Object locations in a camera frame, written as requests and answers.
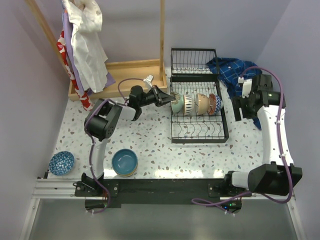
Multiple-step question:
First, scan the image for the light green bowl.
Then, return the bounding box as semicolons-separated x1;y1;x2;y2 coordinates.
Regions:
170;91;184;114

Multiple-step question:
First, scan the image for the red blue patterned bowl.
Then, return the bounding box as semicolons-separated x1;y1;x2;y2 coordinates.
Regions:
207;93;223;116

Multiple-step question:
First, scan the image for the white black striped bowl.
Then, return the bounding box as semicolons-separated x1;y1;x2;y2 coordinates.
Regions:
183;94;194;115

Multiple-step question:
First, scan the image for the cream beige bowl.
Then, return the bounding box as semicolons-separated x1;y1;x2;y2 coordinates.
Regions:
195;93;210;115

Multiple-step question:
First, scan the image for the black wire dish rack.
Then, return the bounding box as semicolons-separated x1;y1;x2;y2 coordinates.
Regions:
170;47;229;144

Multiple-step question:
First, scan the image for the teal blue bowl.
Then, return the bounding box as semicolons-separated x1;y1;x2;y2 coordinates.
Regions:
111;148;138;174

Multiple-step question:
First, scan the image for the yellow rimmed bowl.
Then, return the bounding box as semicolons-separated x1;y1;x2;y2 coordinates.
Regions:
116;167;137;178

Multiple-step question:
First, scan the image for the blue triangle patterned bowl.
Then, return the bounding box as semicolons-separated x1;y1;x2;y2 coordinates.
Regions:
48;151;75;176

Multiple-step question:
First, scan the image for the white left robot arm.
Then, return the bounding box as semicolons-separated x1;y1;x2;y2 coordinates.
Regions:
81;85;176;196

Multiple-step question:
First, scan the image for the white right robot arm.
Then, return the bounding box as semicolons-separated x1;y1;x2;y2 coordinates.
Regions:
222;74;303;197

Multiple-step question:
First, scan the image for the blue plaid shirt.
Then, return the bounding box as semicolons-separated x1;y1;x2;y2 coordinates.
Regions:
205;56;265;130

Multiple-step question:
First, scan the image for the white hanging shirt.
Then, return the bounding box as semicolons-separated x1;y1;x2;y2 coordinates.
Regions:
62;0;108;93

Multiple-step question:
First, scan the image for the red white floral garment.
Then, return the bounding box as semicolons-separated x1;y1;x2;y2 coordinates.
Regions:
56;29;93;111

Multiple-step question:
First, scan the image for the lavender hanging garment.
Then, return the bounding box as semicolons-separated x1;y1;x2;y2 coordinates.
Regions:
62;9;115;95

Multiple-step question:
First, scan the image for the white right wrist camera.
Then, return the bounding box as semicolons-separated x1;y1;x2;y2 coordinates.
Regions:
238;77;253;98

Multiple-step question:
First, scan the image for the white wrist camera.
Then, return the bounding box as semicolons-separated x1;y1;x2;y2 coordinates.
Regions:
143;74;154;89
238;77;253;98

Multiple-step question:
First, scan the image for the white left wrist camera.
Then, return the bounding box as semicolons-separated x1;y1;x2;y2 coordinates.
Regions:
143;74;154;89

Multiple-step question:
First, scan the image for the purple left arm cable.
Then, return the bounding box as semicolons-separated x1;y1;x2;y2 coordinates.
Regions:
83;77;147;214

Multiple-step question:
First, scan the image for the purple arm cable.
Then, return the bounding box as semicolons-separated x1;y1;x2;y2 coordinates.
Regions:
191;65;293;214
83;77;147;214

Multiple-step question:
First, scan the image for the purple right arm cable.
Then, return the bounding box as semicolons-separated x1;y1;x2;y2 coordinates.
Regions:
191;65;293;214

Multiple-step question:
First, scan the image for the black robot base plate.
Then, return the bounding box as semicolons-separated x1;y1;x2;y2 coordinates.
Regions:
73;178;246;210

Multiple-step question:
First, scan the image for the aluminium rail frame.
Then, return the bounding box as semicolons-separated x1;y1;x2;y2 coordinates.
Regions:
20;177;307;240

